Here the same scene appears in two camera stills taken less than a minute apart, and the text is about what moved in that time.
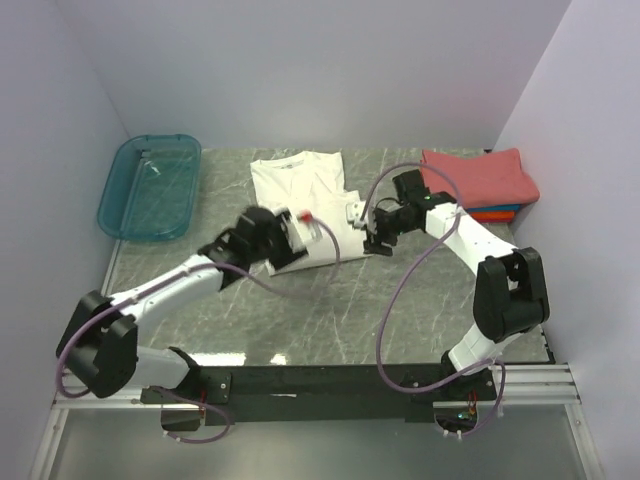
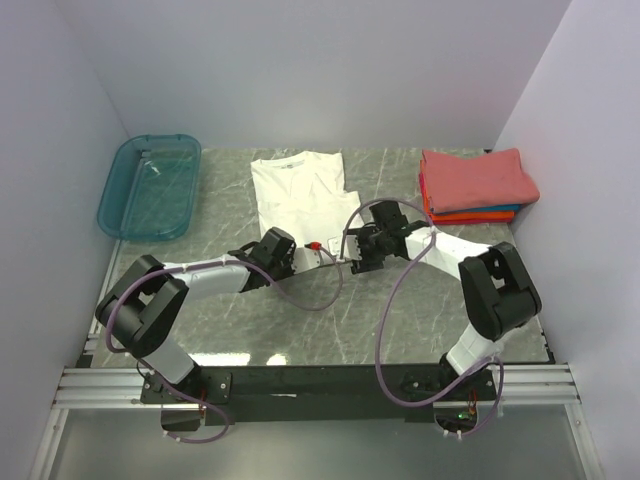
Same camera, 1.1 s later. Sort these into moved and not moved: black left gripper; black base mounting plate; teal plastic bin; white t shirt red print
Moved: black left gripper
Not moved: white t shirt red print; teal plastic bin; black base mounting plate
